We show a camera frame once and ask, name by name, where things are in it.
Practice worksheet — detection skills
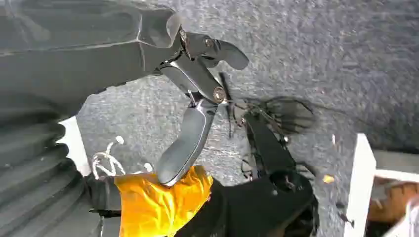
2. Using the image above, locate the brown wooden box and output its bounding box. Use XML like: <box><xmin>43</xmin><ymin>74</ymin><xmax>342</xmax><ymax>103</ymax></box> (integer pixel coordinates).
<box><xmin>366</xmin><ymin>176</ymin><xmax>419</xmax><ymax>227</ymax></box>

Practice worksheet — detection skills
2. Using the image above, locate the black cable bundle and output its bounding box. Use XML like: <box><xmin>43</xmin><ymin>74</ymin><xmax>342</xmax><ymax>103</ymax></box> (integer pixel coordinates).
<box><xmin>218</xmin><ymin>72</ymin><xmax>320</xmax><ymax>140</ymax></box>

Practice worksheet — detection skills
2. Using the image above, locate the ribbed grey left arm sleeve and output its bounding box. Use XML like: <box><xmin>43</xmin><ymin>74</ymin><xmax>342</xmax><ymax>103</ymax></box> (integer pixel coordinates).
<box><xmin>0</xmin><ymin>111</ymin><xmax>103</xmax><ymax>237</ymax></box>

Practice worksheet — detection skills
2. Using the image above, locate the pale desk rail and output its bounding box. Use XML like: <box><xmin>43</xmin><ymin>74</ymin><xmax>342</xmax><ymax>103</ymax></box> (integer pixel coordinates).
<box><xmin>373</xmin><ymin>149</ymin><xmax>419</xmax><ymax>183</ymax></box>

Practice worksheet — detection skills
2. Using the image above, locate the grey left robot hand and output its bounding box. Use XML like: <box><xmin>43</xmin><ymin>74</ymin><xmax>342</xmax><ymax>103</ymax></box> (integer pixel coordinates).
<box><xmin>0</xmin><ymin>0</ymin><xmax>250</xmax><ymax>237</ymax></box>

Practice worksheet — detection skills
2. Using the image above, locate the white cord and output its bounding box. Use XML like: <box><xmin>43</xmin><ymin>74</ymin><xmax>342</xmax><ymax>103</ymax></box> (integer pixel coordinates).
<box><xmin>91</xmin><ymin>135</ymin><xmax>155</xmax><ymax>180</ymax></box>

